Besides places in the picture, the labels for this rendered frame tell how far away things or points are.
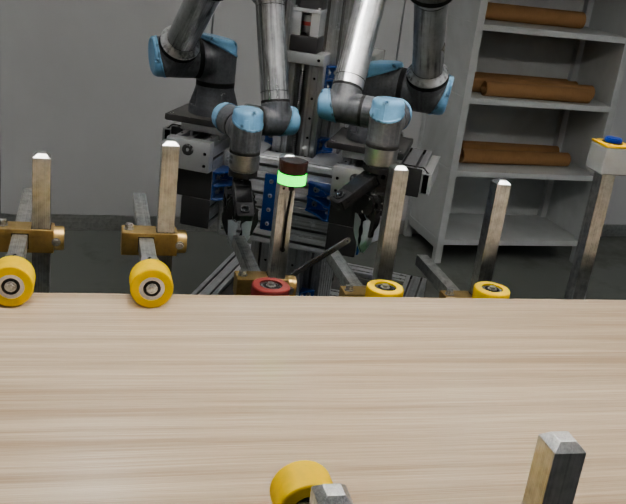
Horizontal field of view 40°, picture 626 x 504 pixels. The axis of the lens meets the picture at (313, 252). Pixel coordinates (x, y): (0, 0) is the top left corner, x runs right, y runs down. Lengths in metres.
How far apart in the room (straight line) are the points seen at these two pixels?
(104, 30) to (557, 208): 2.73
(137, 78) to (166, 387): 3.16
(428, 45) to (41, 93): 2.51
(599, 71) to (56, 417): 4.14
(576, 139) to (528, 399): 3.73
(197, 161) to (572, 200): 3.05
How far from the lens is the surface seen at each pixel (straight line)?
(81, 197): 4.58
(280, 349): 1.54
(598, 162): 2.11
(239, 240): 2.15
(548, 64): 5.15
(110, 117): 4.47
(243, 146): 2.10
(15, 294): 1.65
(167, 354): 1.50
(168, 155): 1.79
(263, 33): 2.27
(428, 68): 2.40
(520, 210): 5.33
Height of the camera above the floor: 1.61
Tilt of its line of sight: 21 degrees down
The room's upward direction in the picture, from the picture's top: 7 degrees clockwise
